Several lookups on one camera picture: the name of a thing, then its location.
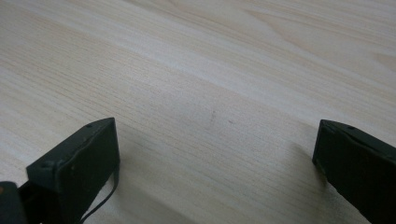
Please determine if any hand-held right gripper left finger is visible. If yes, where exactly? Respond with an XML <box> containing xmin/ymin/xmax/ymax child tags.
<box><xmin>25</xmin><ymin>117</ymin><xmax>121</xmax><ymax>224</ymax></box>

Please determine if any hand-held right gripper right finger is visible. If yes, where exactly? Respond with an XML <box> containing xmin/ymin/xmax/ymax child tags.
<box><xmin>312</xmin><ymin>119</ymin><xmax>396</xmax><ymax>224</ymax></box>

